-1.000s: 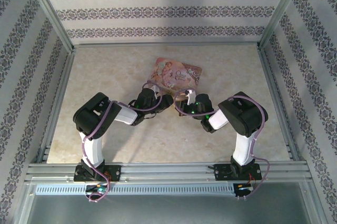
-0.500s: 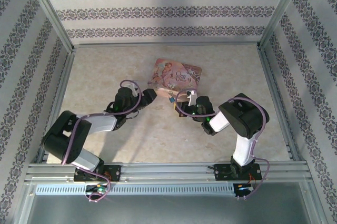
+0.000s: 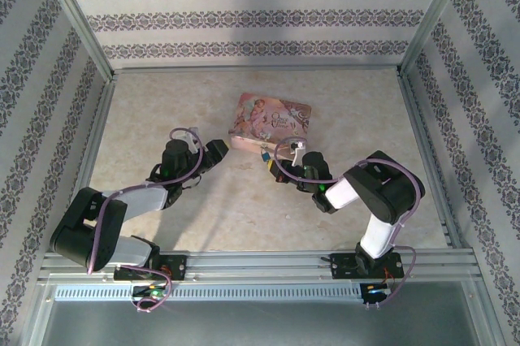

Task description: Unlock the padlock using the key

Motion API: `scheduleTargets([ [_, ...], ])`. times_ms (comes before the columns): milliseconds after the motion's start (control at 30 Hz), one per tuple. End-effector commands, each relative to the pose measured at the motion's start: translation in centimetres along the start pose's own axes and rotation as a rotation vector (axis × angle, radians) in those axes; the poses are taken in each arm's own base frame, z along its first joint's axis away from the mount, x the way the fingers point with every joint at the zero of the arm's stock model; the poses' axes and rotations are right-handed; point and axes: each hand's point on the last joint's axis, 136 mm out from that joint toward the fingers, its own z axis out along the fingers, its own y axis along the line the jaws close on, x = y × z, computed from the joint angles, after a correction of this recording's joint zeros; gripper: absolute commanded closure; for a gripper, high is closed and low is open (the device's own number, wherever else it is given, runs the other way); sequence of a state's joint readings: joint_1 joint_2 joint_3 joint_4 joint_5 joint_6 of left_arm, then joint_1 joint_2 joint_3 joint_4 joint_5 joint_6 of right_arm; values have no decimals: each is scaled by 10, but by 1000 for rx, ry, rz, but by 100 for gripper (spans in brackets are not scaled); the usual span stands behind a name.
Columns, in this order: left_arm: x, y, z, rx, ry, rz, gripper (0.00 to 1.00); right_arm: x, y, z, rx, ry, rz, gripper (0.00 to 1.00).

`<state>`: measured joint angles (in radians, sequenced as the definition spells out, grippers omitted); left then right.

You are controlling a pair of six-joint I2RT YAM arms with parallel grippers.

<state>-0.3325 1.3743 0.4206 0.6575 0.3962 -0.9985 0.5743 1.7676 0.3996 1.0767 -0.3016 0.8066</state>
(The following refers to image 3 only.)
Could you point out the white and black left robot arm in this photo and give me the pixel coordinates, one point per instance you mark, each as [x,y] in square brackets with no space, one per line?
[142,198]

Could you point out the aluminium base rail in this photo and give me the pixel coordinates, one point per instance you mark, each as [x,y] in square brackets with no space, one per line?
[260,266]

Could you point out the small circuit board with LED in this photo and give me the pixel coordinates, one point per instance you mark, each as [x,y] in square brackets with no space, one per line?
[151,292]
[375,290]

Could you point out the silver hasp latch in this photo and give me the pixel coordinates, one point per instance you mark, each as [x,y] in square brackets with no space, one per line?
[264,147]

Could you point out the pink decorated storage box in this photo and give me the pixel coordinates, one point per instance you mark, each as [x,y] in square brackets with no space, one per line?
[268,118]

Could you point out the aluminium frame post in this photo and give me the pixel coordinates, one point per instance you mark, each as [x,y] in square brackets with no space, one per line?
[434,17]
[77,17]

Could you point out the grey metal sheet panel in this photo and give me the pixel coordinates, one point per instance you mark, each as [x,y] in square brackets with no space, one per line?
[260,325]

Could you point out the aluminium table edge rail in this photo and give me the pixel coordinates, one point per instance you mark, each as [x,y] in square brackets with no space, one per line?
[256,70]
[430,159]
[95,151]

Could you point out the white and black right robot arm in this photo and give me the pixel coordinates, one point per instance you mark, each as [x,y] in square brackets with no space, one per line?
[378,236]

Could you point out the small padlock with chrome shackle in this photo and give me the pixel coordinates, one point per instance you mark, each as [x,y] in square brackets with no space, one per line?
[265,156]

